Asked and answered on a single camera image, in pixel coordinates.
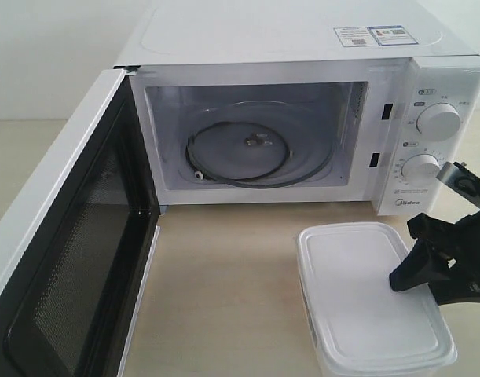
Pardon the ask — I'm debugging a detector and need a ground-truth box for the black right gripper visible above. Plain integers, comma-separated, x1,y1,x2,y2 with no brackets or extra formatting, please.
389,211,480,306

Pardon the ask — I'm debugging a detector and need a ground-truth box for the white lidded plastic container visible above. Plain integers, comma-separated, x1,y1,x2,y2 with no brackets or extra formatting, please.
297,221,458,376

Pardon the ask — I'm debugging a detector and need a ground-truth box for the white microwave door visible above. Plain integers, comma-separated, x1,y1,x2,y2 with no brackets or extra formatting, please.
0,68,160,376

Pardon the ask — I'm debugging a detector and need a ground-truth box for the white microwave oven body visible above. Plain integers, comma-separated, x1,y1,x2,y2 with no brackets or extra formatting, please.
115,1,480,215

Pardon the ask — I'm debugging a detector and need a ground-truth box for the lower white control knob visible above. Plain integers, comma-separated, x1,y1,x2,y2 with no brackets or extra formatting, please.
401,154,440,184

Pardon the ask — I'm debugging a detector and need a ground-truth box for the white control knob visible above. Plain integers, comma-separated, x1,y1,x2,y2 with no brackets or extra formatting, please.
416,103,462,142
401,154,440,184

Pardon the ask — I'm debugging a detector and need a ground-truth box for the upper white control knob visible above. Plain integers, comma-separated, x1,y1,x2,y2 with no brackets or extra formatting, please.
416,103,462,142

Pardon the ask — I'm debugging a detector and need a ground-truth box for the glass turntable plate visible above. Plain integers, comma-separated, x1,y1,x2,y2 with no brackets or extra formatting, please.
185,101,333,189

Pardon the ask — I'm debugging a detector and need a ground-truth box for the blue white info sticker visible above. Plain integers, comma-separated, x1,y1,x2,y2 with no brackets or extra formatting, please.
334,25,418,47

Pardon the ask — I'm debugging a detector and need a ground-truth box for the black roller ring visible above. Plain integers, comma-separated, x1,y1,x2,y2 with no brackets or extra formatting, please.
185,123,295,184

